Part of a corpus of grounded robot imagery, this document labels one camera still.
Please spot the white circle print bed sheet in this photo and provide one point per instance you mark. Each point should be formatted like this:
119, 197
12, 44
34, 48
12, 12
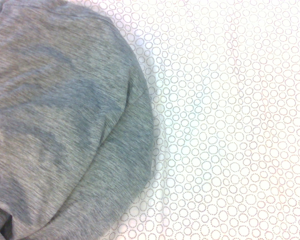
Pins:
227, 125

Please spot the grey heathered garment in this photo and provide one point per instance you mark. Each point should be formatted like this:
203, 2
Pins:
60, 120

